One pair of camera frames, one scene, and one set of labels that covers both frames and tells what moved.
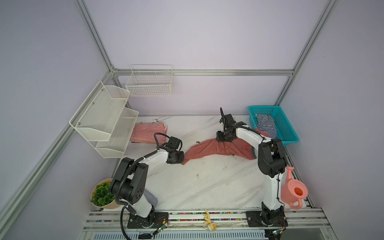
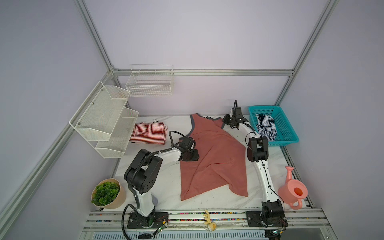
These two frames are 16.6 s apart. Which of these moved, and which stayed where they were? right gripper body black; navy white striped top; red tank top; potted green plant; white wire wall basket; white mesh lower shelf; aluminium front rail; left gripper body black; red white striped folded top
Moved: right gripper body black; left gripper body black; red tank top
Stayed: white mesh lower shelf; white wire wall basket; aluminium front rail; navy white striped top; red white striped folded top; potted green plant
